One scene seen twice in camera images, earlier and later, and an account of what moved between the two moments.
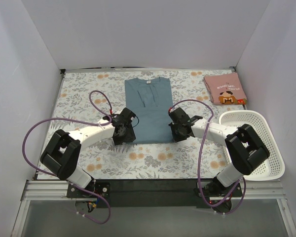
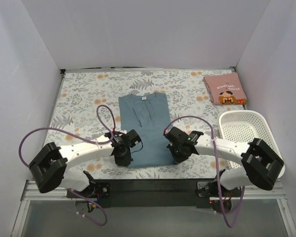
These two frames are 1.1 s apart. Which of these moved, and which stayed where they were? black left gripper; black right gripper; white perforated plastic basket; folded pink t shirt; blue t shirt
Moved: blue t shirt; black left gripper; black right gripper
Stayed: folded pink t shirt; white perforated plastic basket
